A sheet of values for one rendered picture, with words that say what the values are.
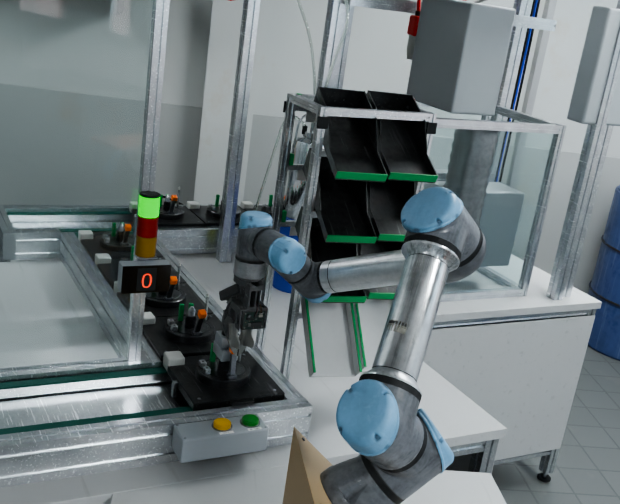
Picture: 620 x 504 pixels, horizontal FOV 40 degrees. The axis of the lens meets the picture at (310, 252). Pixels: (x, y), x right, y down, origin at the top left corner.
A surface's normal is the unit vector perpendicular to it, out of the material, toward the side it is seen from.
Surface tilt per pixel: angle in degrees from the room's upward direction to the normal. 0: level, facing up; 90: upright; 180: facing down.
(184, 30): 90
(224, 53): 90
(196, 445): 90
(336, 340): 45
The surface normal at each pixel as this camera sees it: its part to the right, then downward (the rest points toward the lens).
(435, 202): -0.47, -0.63
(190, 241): 0.45, 0.34
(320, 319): 0.30, -0.42
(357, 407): -0.55, -0.40
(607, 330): -0.78, 0.10
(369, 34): 0.10, 0.33
